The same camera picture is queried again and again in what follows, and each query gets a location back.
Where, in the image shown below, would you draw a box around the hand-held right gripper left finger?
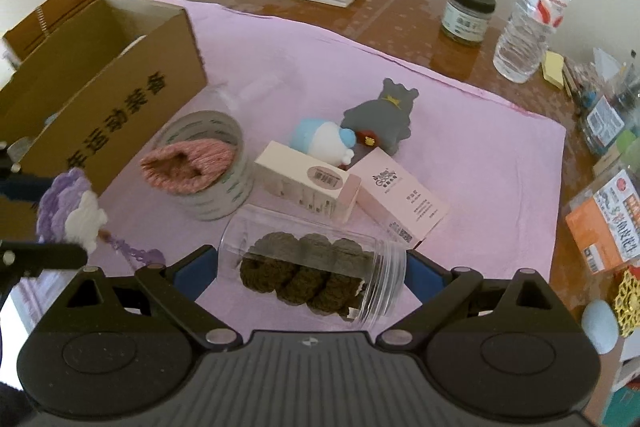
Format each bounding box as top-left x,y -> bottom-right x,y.
62,244 -> 243,350

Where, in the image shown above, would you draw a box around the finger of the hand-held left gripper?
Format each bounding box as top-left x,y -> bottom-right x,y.
0,241 -> 88,280
0,139 -> 53,215

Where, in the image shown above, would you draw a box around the clear pen container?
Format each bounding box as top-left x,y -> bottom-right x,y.
575,49 -> 640,158

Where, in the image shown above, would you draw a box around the pink small carton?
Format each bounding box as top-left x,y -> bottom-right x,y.
350,149 -> 449,248

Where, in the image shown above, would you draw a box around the black lid jar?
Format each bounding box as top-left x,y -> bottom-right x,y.
440,0 -> 497,48

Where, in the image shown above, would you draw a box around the pink cloth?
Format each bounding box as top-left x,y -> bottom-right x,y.
0,0 -> 568,333

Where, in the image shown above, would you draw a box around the grey animal toy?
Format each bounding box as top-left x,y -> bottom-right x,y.
341,78 -> 420,156

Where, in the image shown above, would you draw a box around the purple white knitted item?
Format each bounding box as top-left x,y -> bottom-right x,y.
36,170 -> 166,280

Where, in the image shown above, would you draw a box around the clear plastic jar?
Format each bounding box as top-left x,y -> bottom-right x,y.
218,203 -> 407,333

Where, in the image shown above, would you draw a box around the pink knitted item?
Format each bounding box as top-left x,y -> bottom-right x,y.
140,138 -> 237,198

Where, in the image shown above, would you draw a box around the orange printed packet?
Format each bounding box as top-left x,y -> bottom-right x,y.
565,169 -> 640,275

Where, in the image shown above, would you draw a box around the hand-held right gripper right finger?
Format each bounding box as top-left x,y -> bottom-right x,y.
377,251 -> 571,350

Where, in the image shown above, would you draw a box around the clear water bottle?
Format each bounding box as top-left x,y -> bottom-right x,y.
493,0 -> 574,84

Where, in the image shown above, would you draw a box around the light blue toy figure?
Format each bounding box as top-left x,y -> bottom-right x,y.
291,117 -> 358,168

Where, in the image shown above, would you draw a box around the brown yarn roll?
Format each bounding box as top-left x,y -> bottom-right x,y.
280,234 -> 341,308
239,232 -> 297,293
307,237 -> 373,322

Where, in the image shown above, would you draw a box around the light blue egg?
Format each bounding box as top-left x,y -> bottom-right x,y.
581,300 -> 620,354

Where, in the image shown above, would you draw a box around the yellow sticky notes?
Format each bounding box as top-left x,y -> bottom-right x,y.
541,52 -> 566,90

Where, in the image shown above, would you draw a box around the cream small carton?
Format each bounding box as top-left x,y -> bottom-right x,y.
254,140 -> 362,224

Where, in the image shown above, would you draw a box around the clear tape roll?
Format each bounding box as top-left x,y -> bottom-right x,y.
150,109 -> 254,222

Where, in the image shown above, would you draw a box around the green lid container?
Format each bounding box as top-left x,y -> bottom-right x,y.
615,129 -> 640,160

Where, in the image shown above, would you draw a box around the brown cardboard box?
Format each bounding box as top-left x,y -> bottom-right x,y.
0,0 -> 208,202

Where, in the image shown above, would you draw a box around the gold ornament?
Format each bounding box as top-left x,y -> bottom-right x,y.
612,267 -> 640,338

